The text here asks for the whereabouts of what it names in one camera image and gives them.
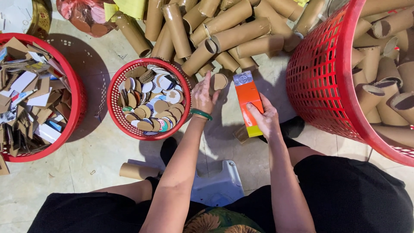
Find small red plastic basket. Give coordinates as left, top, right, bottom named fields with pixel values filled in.
left=107, top=58, right=192, bottom=142

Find person's left hand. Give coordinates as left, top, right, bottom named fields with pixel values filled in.
left=191, top=71, right=222, bottom=114

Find person's right hand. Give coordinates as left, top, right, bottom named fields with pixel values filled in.
left=246, top=93, right=281, bottom=142

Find yellow paper sheet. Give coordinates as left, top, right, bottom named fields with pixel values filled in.
left=103, top=0, right=148, bottom=22

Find round brown cardboard disc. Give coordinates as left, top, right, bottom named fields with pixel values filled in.
left=210, top=73, right=229, bottom=91

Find person's floral shirt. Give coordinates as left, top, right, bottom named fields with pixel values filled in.
left=183, top=207, right=266, bottom=233

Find orange tape dispenser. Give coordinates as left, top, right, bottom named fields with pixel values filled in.
left=233, top=71, right=265, bottom=138

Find pile of cardboard discs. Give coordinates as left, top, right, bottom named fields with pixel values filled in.
left=117, top=64, right=185, bottom=132

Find wide red basket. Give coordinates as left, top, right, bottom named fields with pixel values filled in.
left=0, top=32, right=88, bottom=163

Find gold patterned tin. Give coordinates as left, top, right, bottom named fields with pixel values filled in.
left=0, top=0, right=52, bottom=40

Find green bangle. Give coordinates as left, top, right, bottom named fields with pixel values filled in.
left=190, top=108, right=213, bottom=121

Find flat cardboard piece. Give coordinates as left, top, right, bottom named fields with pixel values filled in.
left=0, top=155, right=10, bottom=176

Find heap of cardboard scraps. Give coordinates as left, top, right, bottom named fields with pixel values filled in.
left=0, top=36, right=72, bottom=158

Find red plastic bag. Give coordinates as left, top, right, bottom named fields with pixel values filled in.
left=56, top=0, right=119, bottom=38

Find single long cardboard tube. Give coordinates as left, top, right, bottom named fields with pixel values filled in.
left=119, top=162, right=161, bottom=181

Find person's black shorts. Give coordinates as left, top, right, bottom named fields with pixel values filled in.
left=27, top=155, right=414, bottom=233

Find person's black sock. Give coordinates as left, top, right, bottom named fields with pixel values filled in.
left=258, top=116, right=305, bottom=145

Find grey plastic stool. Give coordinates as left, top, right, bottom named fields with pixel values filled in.
left=128, top=159, right=246, bottom=208

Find capped cardboard tubes batch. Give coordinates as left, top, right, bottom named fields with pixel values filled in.
left=351, top=0, right=414, bottom=148

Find pile of brown cardboard tubes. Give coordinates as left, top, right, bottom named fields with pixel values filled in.
left=115, top=0, right=325, bottom=77

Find tall red mesh basket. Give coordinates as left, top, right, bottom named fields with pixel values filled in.
left=286, top=0, right=414, bottom=167

